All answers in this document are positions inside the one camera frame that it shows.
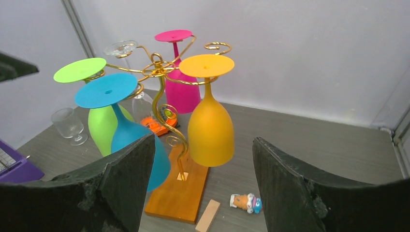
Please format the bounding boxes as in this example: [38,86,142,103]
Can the clear glass tumbler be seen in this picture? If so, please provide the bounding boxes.
[51,108,88,146]

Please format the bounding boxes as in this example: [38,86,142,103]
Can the small colourful toy figure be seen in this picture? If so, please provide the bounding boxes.
[229,193,263,214]

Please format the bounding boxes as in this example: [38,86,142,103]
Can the pink plastic wine glass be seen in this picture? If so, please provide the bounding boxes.
[155,29,201,114]

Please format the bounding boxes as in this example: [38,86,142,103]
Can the green plastic wine glass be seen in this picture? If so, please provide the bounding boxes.
[54,58,117,156]

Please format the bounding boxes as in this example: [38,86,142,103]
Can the gold rack with wooden base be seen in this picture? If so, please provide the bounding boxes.
[85,34,233,225]

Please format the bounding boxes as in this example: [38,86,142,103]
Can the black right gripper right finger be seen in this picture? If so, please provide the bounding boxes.
[252,137,410,232]

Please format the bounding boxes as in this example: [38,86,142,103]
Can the blue plastic wine glass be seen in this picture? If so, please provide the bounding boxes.
[74,73,171,192]

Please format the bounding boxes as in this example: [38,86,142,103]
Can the clear stemmed wine glass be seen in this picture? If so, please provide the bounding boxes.
[103,40,153,126]

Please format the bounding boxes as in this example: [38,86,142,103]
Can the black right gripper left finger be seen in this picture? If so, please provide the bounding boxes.
[0,134,155,232]

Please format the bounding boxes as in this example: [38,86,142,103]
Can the small wooden block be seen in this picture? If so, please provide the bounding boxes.
[195,200,220,232]

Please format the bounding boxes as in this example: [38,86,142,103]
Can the orange plastic U-shaped toy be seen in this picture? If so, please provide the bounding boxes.
[141,107,178,136]

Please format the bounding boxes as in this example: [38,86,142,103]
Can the yellow plastic wine glass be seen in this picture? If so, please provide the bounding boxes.
[179,54,234,167]

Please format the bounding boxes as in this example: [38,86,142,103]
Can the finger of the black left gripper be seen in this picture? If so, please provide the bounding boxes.
[0,52,39,82]

